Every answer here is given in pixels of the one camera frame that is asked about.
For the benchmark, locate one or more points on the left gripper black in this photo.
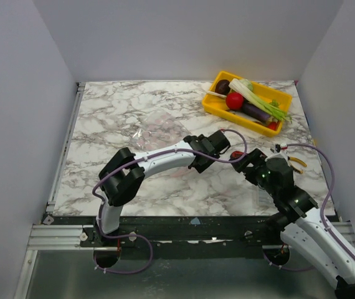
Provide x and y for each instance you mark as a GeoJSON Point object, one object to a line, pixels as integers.
{"type": "Point", "coordinates": [201, 138]}

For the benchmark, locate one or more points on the clear pink zip top bag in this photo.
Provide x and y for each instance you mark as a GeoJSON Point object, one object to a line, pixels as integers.
{"type": "Point", "coordinates": [157, 130]}

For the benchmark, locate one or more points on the white green leek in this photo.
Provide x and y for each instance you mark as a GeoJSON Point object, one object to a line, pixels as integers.
{"type": "Point", "coordinates": [272, 107]}

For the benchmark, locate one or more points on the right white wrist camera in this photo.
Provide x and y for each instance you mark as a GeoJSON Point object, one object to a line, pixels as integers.
{"type": "Point", "coordinates": [277, 148]}

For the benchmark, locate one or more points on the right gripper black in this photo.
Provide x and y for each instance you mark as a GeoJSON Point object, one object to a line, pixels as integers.
{"type": "Point", "coordinates": [244, 162]}

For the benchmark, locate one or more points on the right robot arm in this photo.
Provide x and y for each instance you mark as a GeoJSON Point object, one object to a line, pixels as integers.
{"type": "Point", "coordinates": [299, 221]}

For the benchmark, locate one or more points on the purple eggplant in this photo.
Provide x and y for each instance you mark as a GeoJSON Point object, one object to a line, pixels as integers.
{"type": "Point", "coordinates": [251, 110]}

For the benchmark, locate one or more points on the aluminium frame rail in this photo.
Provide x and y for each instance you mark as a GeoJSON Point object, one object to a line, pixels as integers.
{"type": "Point", "coordinates": [65, 148]}

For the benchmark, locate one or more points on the clear plastic screw box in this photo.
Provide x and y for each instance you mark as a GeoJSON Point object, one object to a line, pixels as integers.
{"type": "Point", "coordinates": [262, 198]}

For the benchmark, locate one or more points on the green cabbage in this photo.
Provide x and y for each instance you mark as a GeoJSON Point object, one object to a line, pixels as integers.
{"type": "Point", "coordinates": [247, 83]}

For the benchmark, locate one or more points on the silver fish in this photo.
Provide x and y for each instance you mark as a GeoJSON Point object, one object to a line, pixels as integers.
{"type": "Point", "coordinates": [244, 116]}

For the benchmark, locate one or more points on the red black utility knife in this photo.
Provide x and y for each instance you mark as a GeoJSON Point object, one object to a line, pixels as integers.
{"type": "Point", "coordinates": [236, 154]}

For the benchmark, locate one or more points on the yellow handled pliers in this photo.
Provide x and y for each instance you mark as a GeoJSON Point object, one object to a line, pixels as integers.
{"type": "Point", "coordinates": [293, 160]}

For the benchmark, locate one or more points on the yellow plastic tray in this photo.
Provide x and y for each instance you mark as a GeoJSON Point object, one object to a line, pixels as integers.
{"type": "Point", "coordinates": [214, 103]}

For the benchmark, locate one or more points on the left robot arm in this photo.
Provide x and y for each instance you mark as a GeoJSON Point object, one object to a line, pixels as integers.
{"type": "Point", "coordinates": [121, 178]}

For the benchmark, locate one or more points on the dark red beet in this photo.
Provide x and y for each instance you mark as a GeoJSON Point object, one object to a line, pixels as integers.
{"type": "Point", "coordinates": [222, 87]}

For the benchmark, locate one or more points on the red chili pepper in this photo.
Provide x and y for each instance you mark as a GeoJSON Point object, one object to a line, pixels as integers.
{"type": "Point", "coordinates": [273, 125]}

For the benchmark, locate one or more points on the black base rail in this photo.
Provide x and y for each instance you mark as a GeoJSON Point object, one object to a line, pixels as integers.
{"type": "Point", "coordinates": [165, 237]}

